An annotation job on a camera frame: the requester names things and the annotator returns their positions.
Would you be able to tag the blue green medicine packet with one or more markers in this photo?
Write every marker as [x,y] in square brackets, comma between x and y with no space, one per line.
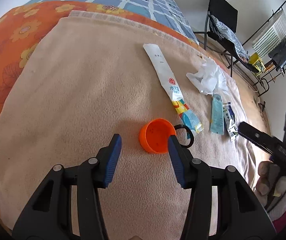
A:
[230,121]

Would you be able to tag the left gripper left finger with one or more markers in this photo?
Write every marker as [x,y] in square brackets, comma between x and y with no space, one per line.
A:
[108,158]

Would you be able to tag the right gloved hand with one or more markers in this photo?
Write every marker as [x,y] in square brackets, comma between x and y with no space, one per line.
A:
[271,187]

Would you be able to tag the orange plastic cup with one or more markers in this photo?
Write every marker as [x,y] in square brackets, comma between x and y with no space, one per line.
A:
[154,135]

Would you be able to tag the white tissue paper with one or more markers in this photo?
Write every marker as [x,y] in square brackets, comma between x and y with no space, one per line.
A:
[210,79]

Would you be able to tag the yellow crate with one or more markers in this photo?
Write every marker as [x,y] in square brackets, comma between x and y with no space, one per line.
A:
[257,63]

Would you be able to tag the beige fleece blanket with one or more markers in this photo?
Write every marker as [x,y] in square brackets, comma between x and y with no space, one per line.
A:
[88,79]

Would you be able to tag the black clothes drying rack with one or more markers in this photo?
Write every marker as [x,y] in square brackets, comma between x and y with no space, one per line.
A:
[262,83]

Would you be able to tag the orange floral bed sheet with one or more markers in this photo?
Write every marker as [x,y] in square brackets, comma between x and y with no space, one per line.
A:
[22,29]

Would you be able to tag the dark hanging garment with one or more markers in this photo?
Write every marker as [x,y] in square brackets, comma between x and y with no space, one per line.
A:
[278,55]

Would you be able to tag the long white snack wrapper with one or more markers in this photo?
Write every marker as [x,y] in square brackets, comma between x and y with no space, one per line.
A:
[171,87]

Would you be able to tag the striped green hanging towel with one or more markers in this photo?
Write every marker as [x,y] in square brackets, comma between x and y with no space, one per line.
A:
[271,35]

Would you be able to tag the teal flat sachet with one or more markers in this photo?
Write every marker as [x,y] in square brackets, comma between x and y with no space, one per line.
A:
[217,120]

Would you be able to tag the blue checkered mattress sheet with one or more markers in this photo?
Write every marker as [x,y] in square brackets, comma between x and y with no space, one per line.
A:
[123,0]

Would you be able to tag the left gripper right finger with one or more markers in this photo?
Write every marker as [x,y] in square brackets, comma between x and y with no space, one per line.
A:
[181,159]

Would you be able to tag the black folding chair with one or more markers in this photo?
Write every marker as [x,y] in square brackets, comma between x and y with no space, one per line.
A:
[227,14]

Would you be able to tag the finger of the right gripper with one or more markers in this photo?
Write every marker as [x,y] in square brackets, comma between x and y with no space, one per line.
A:
[260,139]

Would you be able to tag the striped cloth on chair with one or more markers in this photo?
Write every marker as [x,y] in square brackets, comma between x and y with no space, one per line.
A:
[224,32]

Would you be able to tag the pink sleeve forearm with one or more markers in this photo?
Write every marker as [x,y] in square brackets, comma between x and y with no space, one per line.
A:
[278,217]

